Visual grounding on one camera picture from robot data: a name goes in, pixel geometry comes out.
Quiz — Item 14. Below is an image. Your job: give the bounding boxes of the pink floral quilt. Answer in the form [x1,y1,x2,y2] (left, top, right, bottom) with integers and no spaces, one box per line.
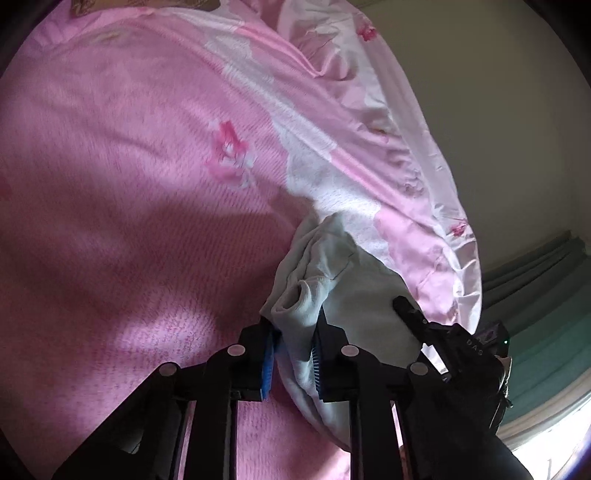
[0,0,485,480]

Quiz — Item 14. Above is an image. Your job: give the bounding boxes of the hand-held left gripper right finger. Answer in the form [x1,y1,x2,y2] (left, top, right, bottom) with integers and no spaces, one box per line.
[312,316,469,480]

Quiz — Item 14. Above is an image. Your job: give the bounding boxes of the person's right forearm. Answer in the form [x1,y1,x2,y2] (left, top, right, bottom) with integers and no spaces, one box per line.
[464,415,535,480]

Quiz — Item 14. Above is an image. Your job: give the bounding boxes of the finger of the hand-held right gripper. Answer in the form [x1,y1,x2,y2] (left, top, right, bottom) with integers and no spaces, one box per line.
[392,295,445,352]

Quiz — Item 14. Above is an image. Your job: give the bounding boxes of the light green pants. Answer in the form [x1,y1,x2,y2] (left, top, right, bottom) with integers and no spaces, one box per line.
[259,213,428,455]

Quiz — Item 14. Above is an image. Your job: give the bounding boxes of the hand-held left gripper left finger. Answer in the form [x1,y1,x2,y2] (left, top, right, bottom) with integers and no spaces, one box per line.
[51,322,280,480]

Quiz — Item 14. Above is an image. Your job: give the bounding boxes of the bright window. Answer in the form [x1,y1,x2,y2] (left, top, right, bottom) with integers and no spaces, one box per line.
[501,399,591,480]

